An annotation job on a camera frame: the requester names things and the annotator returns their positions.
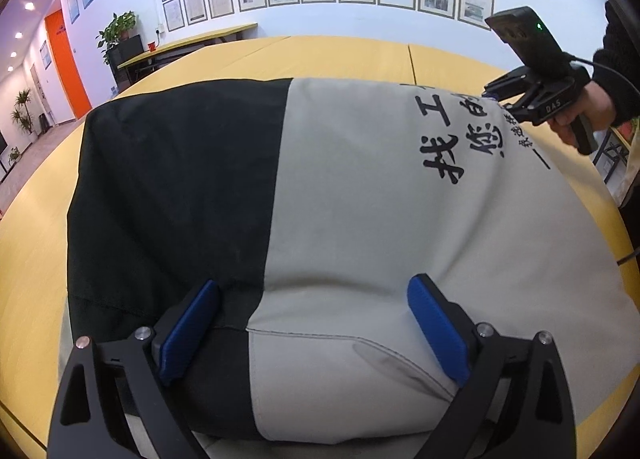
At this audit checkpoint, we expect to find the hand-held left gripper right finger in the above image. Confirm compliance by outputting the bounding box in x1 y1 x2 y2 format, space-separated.
407 274 594 459

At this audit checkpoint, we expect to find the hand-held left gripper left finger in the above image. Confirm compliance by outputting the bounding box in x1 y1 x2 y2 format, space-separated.
47 279 221 459

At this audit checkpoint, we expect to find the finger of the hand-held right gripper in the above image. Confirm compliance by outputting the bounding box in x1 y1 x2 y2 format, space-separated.
497 90 546 116
482 66 542 102

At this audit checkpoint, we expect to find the black and grey printed jacket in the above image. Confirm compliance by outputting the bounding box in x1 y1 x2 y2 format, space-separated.
59 76 629 443

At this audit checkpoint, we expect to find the person's right forearm black sleeve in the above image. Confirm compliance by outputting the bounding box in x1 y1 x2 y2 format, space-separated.
592 0 640 128

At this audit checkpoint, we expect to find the person's right hand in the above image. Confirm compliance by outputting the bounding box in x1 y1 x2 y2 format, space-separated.
546 80 620 147

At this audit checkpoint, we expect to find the tall potted palm plant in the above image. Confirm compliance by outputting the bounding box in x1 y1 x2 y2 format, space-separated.
11 88 39 143

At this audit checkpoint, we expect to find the black cabinet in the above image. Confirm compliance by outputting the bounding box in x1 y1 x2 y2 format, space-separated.
107 34 146 90

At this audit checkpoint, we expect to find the long yellow side table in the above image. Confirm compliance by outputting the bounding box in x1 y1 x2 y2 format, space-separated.
116 22 259 86

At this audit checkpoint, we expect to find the orange door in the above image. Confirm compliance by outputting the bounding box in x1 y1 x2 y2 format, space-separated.
44 8 94 113

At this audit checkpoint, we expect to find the leafy potted plant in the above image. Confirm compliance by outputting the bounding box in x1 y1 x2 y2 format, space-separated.
96 11 137 66

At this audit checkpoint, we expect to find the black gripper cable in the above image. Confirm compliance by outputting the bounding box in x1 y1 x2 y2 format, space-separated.
569 54 612 76

